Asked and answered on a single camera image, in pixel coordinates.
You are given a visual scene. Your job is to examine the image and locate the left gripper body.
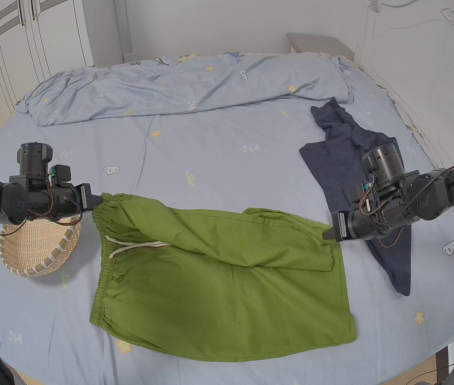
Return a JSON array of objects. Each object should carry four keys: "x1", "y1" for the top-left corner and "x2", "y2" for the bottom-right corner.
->
[{"x1": 46, "y1": 181, "x2": 93, "y2": 221}]

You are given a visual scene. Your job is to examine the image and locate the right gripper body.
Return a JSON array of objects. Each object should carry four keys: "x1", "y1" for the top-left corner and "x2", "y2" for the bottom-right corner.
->
[{"x1": 331, "y1": 206, "x2": 397, "y2": 244}]

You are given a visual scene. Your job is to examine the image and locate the green shorts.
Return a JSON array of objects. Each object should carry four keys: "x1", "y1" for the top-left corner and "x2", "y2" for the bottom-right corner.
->
[{"x1": 89, "y1": 192, "x2": 358, "y2": 363}]

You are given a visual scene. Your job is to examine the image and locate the round woven basket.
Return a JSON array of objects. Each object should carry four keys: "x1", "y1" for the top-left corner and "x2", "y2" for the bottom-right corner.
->
[{"x1": 0, "y1": 215, "x2": 82, "y2": 278}]

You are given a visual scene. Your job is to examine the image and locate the dark blue garment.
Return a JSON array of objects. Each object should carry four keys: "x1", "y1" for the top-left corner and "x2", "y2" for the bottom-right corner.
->
[{"x1": 299, "y1": 98, "x2": 414, "y2": 297}]

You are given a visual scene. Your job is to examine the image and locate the bed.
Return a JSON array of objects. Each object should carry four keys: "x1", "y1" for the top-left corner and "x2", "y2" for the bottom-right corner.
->
[{"x1": 0, "y1": 0, "x2": 454, "y2": 385}]

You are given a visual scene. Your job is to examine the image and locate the pale blue quilt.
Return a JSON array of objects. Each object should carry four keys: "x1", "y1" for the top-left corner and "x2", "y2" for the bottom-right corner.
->
[{"x1": 15, "y1": 51, "x2": 355, "y2": 127}]

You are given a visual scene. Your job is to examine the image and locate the white wardrobe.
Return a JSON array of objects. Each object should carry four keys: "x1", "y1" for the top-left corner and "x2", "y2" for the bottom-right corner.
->
[{"x1": 0, "y1": 0, "x2": 95, "y2": 151}]

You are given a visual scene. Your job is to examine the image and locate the grey bedside table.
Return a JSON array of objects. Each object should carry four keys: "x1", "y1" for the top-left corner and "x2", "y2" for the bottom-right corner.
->
[{"x1": 286, "y1": 33, "x2": 358, "y2": 61}]

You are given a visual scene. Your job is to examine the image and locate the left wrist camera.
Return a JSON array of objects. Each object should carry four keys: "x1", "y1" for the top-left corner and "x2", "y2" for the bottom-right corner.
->
[{"x1": 51, "y1": 164, "x2": 72, "y2": 187}]

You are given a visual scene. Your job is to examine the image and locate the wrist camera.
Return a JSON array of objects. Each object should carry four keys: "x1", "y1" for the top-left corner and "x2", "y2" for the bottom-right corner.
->
[
  {"x1": 348, "y1": 180, "x2": 377, "y2": 207},
  {"x1": 51, "y1": 164, "x2": 72, "y2": 187}
]

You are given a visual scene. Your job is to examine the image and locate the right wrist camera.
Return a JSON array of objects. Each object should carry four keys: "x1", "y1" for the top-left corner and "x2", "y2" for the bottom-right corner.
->
[{"x1": 348, "y1": 180, "x2": 377, "y2": 207}]

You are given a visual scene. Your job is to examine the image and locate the pale wall pipe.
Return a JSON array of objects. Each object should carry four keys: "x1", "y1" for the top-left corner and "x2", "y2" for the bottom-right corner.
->
[{"x1": 111, "y1": 0, "x2": 134, "y2": 64}]

